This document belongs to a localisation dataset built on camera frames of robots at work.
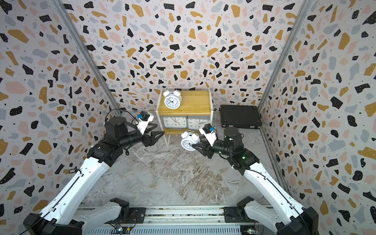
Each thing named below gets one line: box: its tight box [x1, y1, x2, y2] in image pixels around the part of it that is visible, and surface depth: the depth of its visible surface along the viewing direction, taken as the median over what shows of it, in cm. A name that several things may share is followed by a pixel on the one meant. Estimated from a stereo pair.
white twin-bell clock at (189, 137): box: [180, 129, 201, 151], surface depth 67 cm
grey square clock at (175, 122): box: [163, 116, 188, 129], surface depth 89 cm
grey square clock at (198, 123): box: [188, 118, 212, 130], surface depth 87 cm
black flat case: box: [219, 104, 263, 130], surface depth 123 cm
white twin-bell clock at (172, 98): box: [163, 87, 182, 110], surface depth 75 cm
